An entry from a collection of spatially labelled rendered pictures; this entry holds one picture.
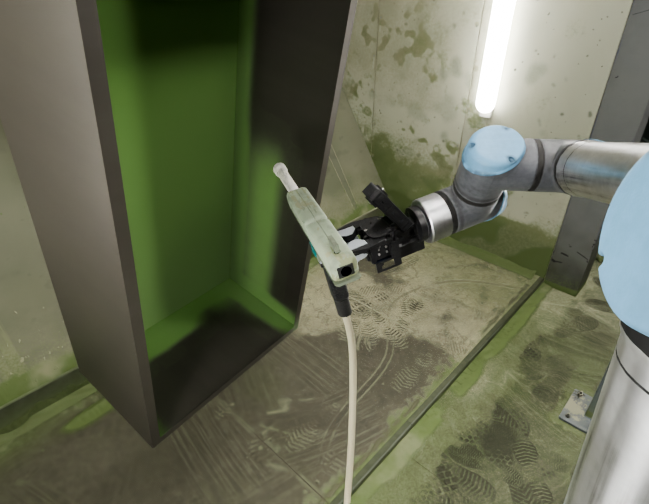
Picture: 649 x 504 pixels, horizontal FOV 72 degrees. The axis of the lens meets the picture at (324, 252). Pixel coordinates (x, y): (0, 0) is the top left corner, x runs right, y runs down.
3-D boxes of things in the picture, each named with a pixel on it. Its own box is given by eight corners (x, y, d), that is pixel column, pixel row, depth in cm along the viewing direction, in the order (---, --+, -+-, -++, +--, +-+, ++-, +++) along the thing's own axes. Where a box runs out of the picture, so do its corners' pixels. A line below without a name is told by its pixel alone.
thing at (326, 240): (379, 347, 83) (355, 247, 70) (355, 357, 82) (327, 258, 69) (307, 229, 122) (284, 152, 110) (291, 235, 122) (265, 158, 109)
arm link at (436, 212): (451, 204, 82) (425, 184, 89) (428, 214, 81) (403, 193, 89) (454, 244, 87) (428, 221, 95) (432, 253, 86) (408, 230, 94)
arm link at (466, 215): (490, 158, 87) (476, 188, 96) (433, 180, 85) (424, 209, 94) (518, 195, 83) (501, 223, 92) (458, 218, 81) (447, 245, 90)
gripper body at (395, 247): (375, 275, 85) (431, 253, 87) (368, 239, 80) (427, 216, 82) (359, 255, 91) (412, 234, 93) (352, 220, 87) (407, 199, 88)
